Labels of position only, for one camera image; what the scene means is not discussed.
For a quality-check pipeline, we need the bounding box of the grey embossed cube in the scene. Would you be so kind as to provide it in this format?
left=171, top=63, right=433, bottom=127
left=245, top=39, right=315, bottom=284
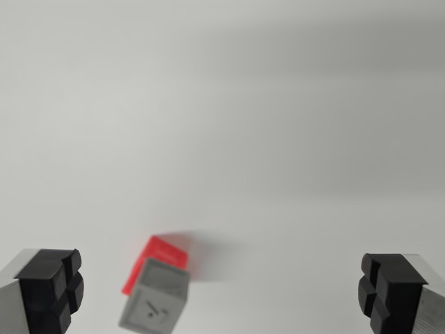
left=118, top=257, right=191, bottom=334

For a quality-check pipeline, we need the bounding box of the gripper left finger with silver black pad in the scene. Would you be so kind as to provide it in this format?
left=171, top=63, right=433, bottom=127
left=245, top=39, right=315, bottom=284
left=0, top=248, right=85, bottom=334

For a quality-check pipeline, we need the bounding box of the red embossed cube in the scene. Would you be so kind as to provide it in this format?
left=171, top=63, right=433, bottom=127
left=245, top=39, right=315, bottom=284
left=120, top=235, right=189, bottom=297

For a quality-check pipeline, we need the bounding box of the gripper right finger with silver black pad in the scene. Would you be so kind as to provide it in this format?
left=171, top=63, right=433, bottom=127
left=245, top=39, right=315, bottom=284
left=357, top=253, right=445, bottom=334

